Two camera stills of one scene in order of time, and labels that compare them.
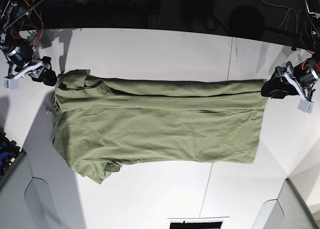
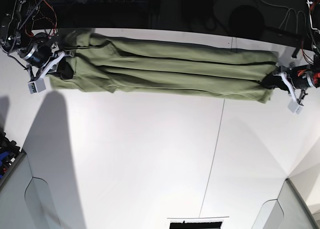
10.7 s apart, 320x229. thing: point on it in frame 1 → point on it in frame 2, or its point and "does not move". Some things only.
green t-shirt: x=102 y=123 → x=149 y=67
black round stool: x=246 y=21 does not move
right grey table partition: x=290 y=210 does not move
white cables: x=289 y=10 does not move
